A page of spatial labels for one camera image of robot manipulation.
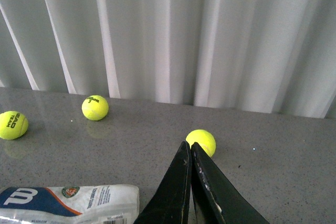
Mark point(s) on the plain yellow tennis ball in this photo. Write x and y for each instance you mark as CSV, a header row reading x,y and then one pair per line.
x,y
204,138

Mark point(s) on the clear Wilson tennis ball can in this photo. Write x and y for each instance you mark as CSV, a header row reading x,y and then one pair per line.
x,y
72,204

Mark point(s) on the Head Team tennis ball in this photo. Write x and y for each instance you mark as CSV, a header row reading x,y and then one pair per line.
x,y
13,125

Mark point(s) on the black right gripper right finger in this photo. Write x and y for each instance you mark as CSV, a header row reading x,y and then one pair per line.
x,y
215,198

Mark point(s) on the white pleated curtain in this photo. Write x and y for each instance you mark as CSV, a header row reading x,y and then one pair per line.
x,y
271,56

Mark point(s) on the Wilson 3 tennis ball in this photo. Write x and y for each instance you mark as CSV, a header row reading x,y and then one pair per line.
x,y
95,107

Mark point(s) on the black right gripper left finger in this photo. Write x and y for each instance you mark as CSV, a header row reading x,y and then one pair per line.
x,y
171,201

